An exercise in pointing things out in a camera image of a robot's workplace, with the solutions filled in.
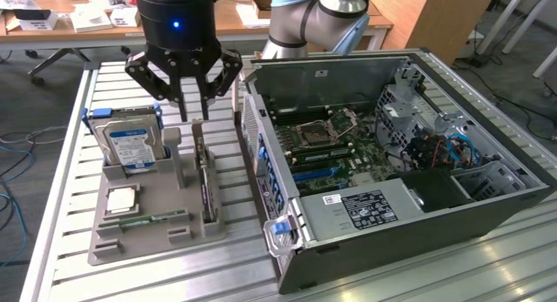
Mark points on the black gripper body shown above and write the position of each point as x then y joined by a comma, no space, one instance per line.
177,28

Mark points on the low-profile Nvidia graphics card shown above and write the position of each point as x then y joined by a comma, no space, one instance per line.
207,191

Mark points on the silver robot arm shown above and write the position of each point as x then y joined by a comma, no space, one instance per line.
295,24

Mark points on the wooden desk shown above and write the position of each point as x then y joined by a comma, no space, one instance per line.
228,18

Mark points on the small white labelled box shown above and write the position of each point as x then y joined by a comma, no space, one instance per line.
123,18

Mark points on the white paper stack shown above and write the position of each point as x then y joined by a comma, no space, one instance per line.
250,18

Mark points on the flat white box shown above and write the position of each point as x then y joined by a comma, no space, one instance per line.
91,21

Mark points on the hard disk in blue caddy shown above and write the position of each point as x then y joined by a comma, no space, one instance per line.
129,145

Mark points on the CPU socket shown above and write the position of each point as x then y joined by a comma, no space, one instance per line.
314,135

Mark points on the white box with black lid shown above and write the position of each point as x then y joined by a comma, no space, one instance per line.
39,23

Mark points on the metal socket cover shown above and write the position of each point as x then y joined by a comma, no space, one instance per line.
346,121

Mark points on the green RAM stick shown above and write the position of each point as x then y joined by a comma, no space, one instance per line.
322,154
139,220

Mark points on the blue expansion slot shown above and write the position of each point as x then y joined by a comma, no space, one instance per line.
312,175

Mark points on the silver CPU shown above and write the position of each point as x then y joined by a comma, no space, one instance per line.
119,201

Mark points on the green motherboard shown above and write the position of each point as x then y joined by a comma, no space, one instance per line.
360,158

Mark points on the perforated metal drive cage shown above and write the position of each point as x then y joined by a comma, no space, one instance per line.
405,119

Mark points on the grey parts rack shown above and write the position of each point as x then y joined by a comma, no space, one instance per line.
169,217

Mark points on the silver chipset heatsink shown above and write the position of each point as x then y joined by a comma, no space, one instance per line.
363,178

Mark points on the grey power supply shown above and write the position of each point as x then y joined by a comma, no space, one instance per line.
322,217

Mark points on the blue case latch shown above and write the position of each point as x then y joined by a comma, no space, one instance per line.
279,230

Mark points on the wooden cabinet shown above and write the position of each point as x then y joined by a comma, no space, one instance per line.
434,21

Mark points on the open dark PC case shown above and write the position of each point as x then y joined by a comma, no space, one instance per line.
391,243

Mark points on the metal disk bay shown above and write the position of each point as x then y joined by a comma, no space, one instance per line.
491,181

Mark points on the white metal table frame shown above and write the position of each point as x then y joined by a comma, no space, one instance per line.
499,21

